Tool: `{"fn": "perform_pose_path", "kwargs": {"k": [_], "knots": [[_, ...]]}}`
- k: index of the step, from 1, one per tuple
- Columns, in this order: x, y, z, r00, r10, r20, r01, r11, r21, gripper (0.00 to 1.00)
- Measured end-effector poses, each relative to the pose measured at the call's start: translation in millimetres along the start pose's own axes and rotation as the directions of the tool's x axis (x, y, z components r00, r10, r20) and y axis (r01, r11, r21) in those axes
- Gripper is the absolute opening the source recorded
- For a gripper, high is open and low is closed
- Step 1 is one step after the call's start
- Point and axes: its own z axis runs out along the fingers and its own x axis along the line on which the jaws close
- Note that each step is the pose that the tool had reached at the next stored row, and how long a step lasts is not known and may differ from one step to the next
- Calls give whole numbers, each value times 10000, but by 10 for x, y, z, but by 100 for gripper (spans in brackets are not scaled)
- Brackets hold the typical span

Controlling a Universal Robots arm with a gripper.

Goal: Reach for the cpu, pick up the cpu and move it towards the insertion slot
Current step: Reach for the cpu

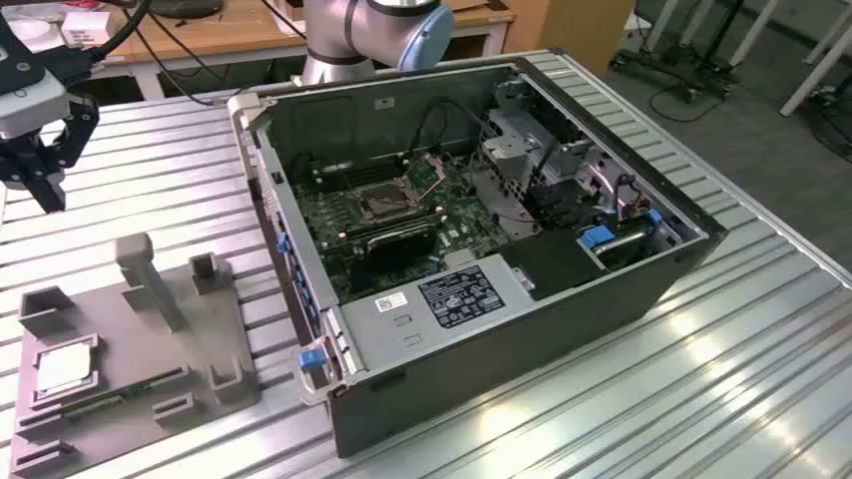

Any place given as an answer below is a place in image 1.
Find white round dish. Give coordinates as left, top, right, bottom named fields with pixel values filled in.
left=10, top=17, right=68, bottom=51

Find green motherboard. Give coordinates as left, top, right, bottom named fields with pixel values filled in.
left=292, top=154, right=507, bottom=300

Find black round stand base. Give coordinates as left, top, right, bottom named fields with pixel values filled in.
left=150, top=0, right=226, bottom=16

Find thin black cable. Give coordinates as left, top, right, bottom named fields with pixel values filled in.
left=139, top=0, right=262, bottom=107

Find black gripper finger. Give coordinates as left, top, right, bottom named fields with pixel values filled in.
left=0, top=138, right=39, bottom=191
left=30, top=97, right=102, bottom=215

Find thick black camera cable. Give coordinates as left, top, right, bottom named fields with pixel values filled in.
left=46, top=0, right=150, bottom=84

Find black floor cable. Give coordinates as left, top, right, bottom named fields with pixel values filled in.
left=648, top=74, right=728, bottom=124

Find wooden cabinet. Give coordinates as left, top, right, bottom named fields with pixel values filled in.
left=511, top=0, right=634, bottom=81

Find silver power supply unit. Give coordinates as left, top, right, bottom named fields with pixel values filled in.
left=332, top=251, right=538, bottom=375

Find white labelled box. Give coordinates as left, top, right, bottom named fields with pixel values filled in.
left=63, top=10, right=114, bottom=49

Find black open PC case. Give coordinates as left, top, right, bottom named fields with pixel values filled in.
left=226, top=47, right=731, bottom=460

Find black looped wire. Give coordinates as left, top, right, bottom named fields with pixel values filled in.
left=407, top=99, right=495, bottom=157

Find black plastic shroud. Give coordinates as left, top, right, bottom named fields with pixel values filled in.
left=498, top=232, right=607, bottom=300

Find black graphics card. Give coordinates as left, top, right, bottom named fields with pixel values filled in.
left=363, top=222, right=440, bottom=268

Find silver CPU chip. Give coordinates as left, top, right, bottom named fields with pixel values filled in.
left=34, top=343, right=95, bottom=394

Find CPU socket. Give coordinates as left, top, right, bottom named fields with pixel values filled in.
left=356, top=179, right=427, bottom=229

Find black wheeled stand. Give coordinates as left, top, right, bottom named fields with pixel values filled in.
left=611, top=0, right=740, bottom=104

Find black RAM slot row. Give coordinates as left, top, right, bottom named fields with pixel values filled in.
left=311, top=158, right=403, bottom=195
left=332, top=213, right=435, bottom=241

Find green RAM stick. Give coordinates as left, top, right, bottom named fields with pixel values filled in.
left=63, top=366, right=187, bottom=419

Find silver disk bay cage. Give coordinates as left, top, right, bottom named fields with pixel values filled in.
left=478, top=79, right=600, bottom=231

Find grey parts rack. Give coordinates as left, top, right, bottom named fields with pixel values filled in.
left=10, top=232, right=266, bottom=478

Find white desk frame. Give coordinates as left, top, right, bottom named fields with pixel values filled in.
left=778, top=0, right=852, bottom=119
left=638, top=0, right=780, bottom=67

